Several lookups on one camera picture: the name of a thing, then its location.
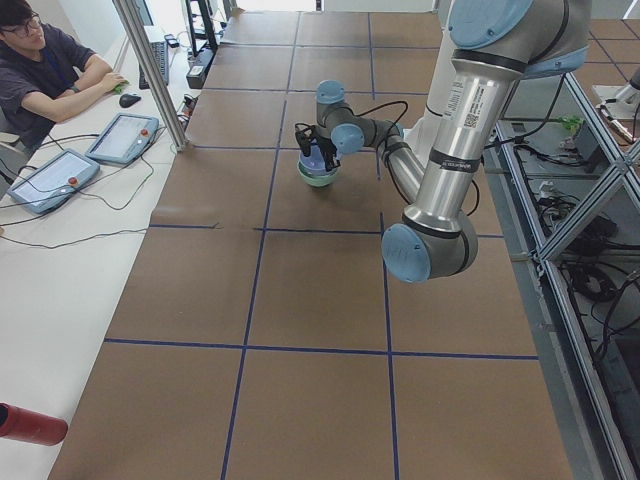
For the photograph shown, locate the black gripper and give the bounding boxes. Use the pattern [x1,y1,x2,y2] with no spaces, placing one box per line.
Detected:
[294,122,341,171]

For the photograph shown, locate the blue bowl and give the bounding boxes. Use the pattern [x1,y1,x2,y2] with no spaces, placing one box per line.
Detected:
[298,152,333,177]

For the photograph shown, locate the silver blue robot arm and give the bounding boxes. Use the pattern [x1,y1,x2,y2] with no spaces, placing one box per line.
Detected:
[295,1,592,283]

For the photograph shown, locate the green bowl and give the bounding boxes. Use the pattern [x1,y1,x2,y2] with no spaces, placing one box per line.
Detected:
[297,163,339,188]

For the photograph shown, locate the blue tape strip lengthwise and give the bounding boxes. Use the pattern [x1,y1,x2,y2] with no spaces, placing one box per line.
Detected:
[219,9,303,480]

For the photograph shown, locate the black keyboard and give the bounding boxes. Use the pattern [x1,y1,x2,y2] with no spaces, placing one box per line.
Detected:
[137,40,171,91]

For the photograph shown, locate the far teach pendant tablet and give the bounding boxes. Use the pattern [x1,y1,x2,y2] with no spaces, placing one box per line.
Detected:
[86,112,159,165]

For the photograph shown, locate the teach pendant tablet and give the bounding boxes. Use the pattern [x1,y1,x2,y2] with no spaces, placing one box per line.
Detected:
[8,149,100,214]
[86,112,159,165]

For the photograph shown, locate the black computer mouse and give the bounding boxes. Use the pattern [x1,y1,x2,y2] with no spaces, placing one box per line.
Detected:
[119,93,142,109]

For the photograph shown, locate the near teach pendant tablet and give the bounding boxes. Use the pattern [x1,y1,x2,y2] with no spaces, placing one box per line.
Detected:
[8,149,100,214]

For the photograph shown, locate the seated man with glasses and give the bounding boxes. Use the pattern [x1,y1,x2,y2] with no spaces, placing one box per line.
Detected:
[1,1,127,151]

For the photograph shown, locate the blue tape strip crosswise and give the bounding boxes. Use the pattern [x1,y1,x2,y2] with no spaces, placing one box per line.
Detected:
[103,338,539,362]

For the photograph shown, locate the red cylinder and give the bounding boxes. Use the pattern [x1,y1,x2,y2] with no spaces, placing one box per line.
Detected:
[1,403,68,446]

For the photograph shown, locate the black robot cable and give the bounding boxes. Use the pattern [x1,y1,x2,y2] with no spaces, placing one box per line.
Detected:
[357,100,409,146]

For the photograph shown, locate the aluminium frame post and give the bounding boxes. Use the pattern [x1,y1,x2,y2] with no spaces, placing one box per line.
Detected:
[113,0,188,152]

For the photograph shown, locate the aluminium frame rack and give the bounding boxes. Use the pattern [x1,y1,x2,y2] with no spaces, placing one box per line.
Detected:
[485,75,639,479]

